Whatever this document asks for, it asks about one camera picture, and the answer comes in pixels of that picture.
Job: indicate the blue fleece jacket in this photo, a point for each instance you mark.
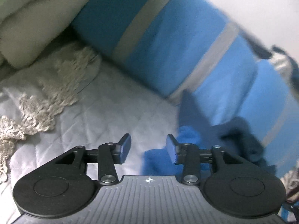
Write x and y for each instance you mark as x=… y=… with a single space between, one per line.
x=163 y=161

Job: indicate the white quilted bedspread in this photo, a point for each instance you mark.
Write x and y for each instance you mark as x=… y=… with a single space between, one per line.
x=98 y=112

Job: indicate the large blue striped pillow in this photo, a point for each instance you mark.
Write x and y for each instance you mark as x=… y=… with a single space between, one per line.
x=168 y=42

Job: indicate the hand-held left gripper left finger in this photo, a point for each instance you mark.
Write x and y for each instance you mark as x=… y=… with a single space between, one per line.
x=126 y=148

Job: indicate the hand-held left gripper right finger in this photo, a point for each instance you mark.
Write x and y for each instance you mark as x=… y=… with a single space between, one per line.
x=171 y=148

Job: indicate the small blue striped pillow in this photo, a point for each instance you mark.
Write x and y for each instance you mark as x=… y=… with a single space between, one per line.
x=264 y=98

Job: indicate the beige lace cloth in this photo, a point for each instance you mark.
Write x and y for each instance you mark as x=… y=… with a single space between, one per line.
x=58 y=91

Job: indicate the beige comforter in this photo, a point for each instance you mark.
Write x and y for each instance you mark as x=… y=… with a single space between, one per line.
x=30 y=28

